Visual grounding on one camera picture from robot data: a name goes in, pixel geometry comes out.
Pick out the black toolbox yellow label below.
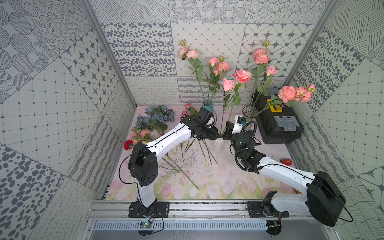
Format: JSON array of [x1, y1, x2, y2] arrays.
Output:
[[253, 87, 304, 145]]

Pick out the tall blue ceramic vase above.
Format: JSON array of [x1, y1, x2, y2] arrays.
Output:
[[202, 99, 214, 113]]

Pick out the large pink peony spray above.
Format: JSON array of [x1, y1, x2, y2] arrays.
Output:
[[251, 40, 271, 106]]

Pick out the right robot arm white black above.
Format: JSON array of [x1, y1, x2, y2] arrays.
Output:
[[225, 115, 346, 227]]

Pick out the small white ribbed vase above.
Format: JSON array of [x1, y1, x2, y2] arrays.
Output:
[[213, 138, 225, 154]]

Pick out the magenta rosebud stem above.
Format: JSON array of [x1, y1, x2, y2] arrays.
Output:
[[181, 104, 217, 163]]

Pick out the red carnation stem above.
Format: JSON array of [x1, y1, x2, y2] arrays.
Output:
[[124, 140, 135, 150]]

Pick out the red orange pliers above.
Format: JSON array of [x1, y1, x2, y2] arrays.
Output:
[[280, 159, 293, 166]]

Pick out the clear glass vase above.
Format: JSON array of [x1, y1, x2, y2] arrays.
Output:
[[242, 106, 259, 123]]

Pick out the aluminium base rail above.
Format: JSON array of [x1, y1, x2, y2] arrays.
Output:
[[86, 195, 313, 220]]

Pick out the blue grey rose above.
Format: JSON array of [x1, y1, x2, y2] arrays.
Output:
[[136, 105, 175, 135]]

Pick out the pink rose single stem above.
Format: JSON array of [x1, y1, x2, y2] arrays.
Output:
[[207, 58, 220, 102]]

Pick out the pink carnation spray stem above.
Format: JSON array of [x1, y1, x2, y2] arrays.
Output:
[[178, 39, 206, 100]]

